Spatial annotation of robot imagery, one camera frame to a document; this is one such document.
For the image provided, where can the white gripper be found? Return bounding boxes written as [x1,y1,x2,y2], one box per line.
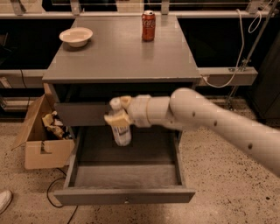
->
[104,95,151,128]

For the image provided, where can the clear plastic water bottle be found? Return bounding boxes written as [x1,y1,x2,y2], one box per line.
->
[109,97,131,146]

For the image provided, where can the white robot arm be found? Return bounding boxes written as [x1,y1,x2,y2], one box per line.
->
[104,88,280,176]

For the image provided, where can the closed grey upper drawer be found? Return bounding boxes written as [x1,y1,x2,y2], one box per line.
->
[53,100,191,127]

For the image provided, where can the grey drawer cabinet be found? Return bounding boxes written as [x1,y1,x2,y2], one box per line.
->
[42,15,201,207]

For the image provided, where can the open grey lower drawer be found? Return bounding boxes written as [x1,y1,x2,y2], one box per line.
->
[54,126,195,206]

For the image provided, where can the crumpled yellow packing scraps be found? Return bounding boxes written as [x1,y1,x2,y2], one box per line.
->
[42,111,65,139]

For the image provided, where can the white ceramic bowl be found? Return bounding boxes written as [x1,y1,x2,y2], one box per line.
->
[59,27,93,47]

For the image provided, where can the open cardboard box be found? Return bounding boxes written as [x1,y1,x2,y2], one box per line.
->
[13,84,74,170]

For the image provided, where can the red soda can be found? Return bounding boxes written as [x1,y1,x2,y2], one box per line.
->
[142,10,156,41]

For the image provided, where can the metal stand pole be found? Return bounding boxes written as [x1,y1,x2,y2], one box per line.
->
[225,0,279,111]

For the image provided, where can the white shoe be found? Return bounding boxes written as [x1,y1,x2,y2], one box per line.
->
[0,190,13,214]

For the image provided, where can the black floor cable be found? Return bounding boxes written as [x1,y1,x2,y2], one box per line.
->
[45,167,79,224]

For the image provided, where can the grey wall ledge rail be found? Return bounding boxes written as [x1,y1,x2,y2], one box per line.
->
[0,66,258,88]

